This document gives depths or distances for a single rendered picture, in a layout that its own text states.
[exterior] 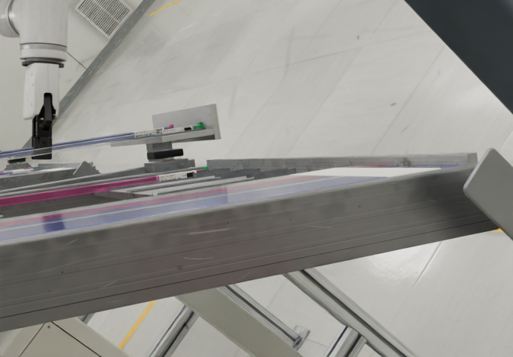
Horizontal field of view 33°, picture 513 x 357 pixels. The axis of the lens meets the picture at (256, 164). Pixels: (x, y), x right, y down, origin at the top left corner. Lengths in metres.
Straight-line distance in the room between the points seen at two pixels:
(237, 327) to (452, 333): 0.48
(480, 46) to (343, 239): 0.86
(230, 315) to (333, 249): 1.02
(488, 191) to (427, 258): 1.40
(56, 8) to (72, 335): 0.89
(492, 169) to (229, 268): 0.24
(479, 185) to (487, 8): 0.75
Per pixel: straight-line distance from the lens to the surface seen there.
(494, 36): 1.51
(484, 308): 1.90
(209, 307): 1.71
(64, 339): 2.16
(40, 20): 1.58
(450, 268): 2.06
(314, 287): 1.52
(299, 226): 0.70
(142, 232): 0.65
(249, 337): 1.75
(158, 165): 1.37
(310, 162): 1.07
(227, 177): 1.19
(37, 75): 1.56
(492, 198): 0.75
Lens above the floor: 1.13
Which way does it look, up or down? 19 degrees down
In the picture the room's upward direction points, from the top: 49 degrees counter-clockwise
